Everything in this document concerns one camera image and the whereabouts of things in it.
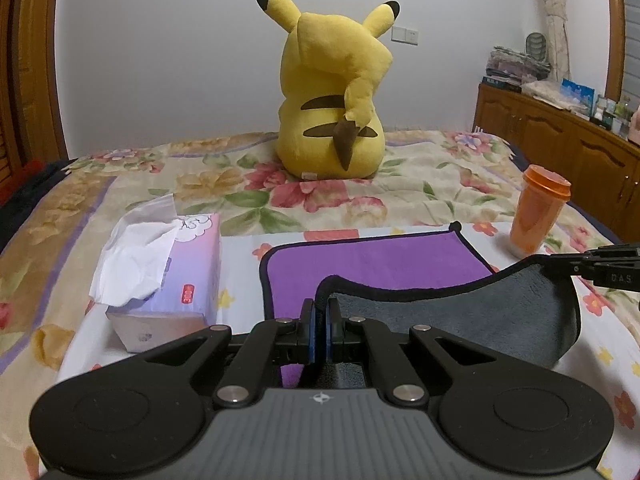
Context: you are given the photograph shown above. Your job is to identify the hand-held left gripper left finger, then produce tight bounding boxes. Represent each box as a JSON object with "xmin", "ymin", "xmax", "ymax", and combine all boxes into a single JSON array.
[{"xmin": 134, "ymin": 299, "xmax": 317, "ymax": 407}]

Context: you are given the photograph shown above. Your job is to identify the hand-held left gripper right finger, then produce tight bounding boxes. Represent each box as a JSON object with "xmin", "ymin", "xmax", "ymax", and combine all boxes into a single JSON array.
[{"xmin": 325, "ymin": 297, "xmax": 501, "ymax": 404}]

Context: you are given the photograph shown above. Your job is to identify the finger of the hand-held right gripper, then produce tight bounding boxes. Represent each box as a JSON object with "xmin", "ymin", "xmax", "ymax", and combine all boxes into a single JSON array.
[
  {"xmin": 582, "ymin": 242, "xmax": 640, "ymax": 261},
  {"xmin": 545, "ymin": 254, "xmax": 640, "ymax": 292}
]

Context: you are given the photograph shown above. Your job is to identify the purple and grey towel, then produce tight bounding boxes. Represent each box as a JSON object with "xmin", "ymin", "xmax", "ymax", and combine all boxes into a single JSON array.
[{"xmin": 259, "ymin": 221, "xmax": 584, "ymax": 391}]

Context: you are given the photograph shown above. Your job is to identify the orange cup with lid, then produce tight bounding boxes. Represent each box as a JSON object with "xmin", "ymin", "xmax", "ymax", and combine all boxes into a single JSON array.
[{"xmin": 509, "ymin": 164, "xmax": 572, "ymax": 259}]

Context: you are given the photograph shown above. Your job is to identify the wooden cabinet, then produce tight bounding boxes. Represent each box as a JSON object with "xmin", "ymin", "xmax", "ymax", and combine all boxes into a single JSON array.
[{"xmin": 472, "ymin": 82, "xmax": 640, "ymax": 242}]

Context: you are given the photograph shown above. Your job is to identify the purple tissue box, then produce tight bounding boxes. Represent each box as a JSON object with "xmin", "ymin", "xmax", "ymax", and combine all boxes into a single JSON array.
[{"xmin": 105, "ymin": 212, "xmax": 223, "ymax": 354}]

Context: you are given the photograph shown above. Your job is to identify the group of small bottles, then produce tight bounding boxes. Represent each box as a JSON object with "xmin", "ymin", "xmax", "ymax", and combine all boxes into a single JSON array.
[{"xmin": 590, "ymin": 94, "xmax": 637, "ymax": 136}]

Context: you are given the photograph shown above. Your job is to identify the blue picture card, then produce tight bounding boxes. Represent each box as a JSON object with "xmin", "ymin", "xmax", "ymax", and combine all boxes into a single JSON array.
[{"xmin": 560, "ymin": 78, "xmax": 596, "ymax": 109}]

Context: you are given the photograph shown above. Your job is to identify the folded pale cloth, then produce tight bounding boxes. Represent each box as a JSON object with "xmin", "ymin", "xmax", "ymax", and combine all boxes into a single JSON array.
[{"xmin": 521, "ymin": 80, "xmax": 567, "ymax": 105}]

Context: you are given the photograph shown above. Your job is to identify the white tissue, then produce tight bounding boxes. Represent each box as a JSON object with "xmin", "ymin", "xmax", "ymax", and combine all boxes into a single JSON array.
[{"xmin": 89, "ymin": 195, "xmax": 180, "ymax": 307}]

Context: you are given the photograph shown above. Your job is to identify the floral bed blanket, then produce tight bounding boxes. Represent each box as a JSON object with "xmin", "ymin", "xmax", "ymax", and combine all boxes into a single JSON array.
[{"xmin": 0, "ymin": 130, "xmax": 640, "ymax": 480}]

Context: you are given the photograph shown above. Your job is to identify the stack of newspapers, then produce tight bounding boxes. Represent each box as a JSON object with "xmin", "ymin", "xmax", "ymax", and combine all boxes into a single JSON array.
[{"xmin": 482, "ymin": 45, "xmax": 553, "ymax": 94}]

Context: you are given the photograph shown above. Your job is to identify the grey hand fan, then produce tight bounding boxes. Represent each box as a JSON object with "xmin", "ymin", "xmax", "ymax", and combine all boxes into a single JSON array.
[{"xmin": 525, "ymin": 32, "xmax": 551, "ymax": 59}]

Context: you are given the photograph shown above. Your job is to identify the yellow plush toy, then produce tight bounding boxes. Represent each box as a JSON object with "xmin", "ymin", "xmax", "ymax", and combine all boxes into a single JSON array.
[{"xmin": 255, "ymin": 0, "xmax": 401, "ymax": 181}]

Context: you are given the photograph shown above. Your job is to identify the cream curtain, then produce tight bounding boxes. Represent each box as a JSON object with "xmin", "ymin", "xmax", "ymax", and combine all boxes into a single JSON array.
[{"xmin": 532, "ymin": 0, "xmax": 572, "ymax": 83}]

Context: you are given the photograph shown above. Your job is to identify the dark blue bed sheet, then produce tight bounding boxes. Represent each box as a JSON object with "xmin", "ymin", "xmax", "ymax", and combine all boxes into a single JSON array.
[{"xmin": 0, "ymin": 157, "xmax": 72, "ymax": 208}]

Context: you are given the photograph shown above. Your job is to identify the wooden window frame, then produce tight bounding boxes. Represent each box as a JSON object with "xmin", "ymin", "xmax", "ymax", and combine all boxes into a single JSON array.
[{"xmin": 602, "ymin": 0, "xmax": 640, "ymax": 107}]

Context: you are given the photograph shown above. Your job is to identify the wooden door frame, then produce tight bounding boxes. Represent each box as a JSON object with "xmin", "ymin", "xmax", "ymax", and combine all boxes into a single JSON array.
[{"xmin": 0, "ymin": 0, "xmax": 69, "ymax": 173}]

